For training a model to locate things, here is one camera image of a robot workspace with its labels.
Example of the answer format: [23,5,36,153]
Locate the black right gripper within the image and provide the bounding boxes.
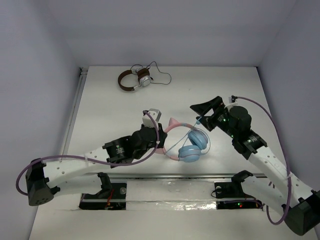
[191,95,238,139]

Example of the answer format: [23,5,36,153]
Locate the pink blue cat-ear headphones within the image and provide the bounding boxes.
[155,117,211,163]

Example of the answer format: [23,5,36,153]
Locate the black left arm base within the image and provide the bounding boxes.
[79,172,127,211]

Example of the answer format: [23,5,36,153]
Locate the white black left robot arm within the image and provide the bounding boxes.
[25,124,168,207]

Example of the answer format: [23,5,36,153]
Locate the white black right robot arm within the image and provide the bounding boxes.
[190,95,320,236]

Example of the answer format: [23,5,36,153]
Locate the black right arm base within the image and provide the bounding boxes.
[210,170,264,210]

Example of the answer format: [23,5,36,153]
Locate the brown silver headphones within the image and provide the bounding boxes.
[117,67,152,92]

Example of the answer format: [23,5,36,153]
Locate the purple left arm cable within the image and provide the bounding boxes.
[15,109,162,197]

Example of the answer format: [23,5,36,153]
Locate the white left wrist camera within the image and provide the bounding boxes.
[142,108,162,128]

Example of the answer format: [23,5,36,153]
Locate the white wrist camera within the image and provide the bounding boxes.
[142,108,162,128]
[225,95,238,110]

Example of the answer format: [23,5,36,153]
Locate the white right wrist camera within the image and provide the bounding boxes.
[225,95,238,110]

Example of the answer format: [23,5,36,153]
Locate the black headphone cable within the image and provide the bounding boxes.
[130,61,173,86]

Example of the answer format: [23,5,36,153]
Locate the aluminium rail frame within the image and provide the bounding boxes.
[51,66,288,180]

